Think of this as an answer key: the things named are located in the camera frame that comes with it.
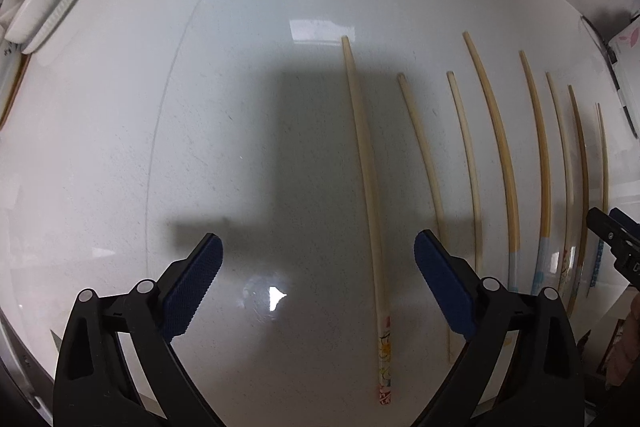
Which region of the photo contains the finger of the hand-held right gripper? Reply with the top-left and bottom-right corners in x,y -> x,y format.
607,208 -> 640,250
586,207 -> 640,288

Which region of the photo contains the pale bamboo chopstick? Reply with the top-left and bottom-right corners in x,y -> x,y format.
397,73 -> 455,364
446,71 -> 485,280

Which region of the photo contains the white ribbed dish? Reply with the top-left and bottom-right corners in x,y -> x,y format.
5,0 -> 87,54

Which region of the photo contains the white appliance pink flower print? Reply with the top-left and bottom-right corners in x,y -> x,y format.
606,11 -> 640,135

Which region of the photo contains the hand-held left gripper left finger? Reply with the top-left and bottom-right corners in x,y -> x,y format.
52,233 -> 226,427

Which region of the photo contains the pale bamboo chopstick floral end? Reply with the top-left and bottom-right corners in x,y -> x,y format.
340,35 -> 396,406
544,72 -> 576,303

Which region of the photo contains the dark amber bamboo chopstick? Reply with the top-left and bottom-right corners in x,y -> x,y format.
567,85 -> 591,315

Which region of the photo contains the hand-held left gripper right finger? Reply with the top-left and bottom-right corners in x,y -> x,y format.
413,229 -> 586,427

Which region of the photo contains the wooden-edged board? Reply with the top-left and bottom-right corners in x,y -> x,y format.
0,54 -> 28,130

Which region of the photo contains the black cable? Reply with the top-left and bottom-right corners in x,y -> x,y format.
579,13 -> 617,64

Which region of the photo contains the person's right hand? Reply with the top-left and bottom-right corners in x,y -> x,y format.
607,306 -> 640,387

